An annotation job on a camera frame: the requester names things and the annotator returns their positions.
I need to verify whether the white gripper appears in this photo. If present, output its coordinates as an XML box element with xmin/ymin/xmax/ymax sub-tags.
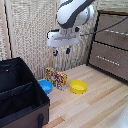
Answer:
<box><xmin>46</xmin><ymin>27</ymin><xmax>81</xmax><ymax>58</ymax></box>

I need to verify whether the colourful cereal bar box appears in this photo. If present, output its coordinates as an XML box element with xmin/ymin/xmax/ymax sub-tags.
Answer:
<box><xmin>44</xmin><ymin>66</ymin><xmax>68</xmax><ymax>91</ymax></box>

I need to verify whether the beige woven folding screen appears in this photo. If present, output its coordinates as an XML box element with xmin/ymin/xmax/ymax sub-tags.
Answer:
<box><xmin>0</xmin><ymin>0</ymin><xmax>101</xmax><ymax>81</ymax></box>

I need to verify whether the blue bowl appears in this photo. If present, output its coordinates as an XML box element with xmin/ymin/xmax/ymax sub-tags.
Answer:
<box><xmin>37</xmin><ymin>79</ymin><xmax>54</xmax><ymax>95</ymax></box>

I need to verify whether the yellow bowl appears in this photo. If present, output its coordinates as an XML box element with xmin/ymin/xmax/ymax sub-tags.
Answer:
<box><xmin>69</xmin><ymin>79</ymin><xmax>89</xmax><ymax>95</ymax></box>

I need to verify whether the dark brown drawer cabinet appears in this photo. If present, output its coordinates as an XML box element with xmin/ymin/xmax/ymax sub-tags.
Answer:
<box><xmin>86</xmin><ymin>9</ymin><xmax>128</xmax><ymax>83</ymax></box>

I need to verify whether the black fabric storage box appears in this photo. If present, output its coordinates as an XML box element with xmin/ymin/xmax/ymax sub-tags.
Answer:
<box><xmin>0</xmin><ymin>56</ymin><xmax>51</xmax><ymax>128</ymax></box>

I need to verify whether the silver drawer handle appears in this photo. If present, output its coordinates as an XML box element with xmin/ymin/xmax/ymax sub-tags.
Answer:
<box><xmin>99</xmin><ymin>28</ymin><xmax>128</xmax><ymax>37</ymax></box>
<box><xmin>95</xmin><ymin>54</ymin><xmax>121</xmax><ymax>67</ymax></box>

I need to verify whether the black cable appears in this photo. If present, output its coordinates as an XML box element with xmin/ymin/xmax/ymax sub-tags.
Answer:
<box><xmin>79</xmin><ymin>15</ymin><xmax>128</xmax><ymax>36</ymax></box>

